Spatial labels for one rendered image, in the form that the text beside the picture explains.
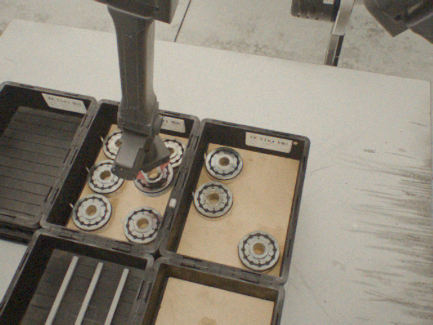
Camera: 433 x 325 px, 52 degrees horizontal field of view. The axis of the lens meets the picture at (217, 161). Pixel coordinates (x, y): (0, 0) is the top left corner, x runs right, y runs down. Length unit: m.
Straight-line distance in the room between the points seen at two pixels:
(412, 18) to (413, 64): 2.19
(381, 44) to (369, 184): 1.54
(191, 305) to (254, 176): 0.38
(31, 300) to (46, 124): 0.52
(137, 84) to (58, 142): 0.67
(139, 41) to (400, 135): 1.08
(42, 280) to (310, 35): 2.11
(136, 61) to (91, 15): 2.34
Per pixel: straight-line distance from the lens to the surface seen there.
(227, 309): 1.10
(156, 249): 1.05
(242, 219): 1.17
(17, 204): 1.32
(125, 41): 0.66
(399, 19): 0.61
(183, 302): 1.11
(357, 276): 1.30
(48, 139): 1.40
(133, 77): 0.73
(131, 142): 0.92
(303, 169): 1.15
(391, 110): 1.61
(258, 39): 2.75
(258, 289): 1.05
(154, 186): 1.12
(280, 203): 1.20
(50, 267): 1.22
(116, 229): 1.20
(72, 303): 1.17
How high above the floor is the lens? 1.91
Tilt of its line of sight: 59 degrees down
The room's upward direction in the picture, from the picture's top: 3 degrees counter-clockwise
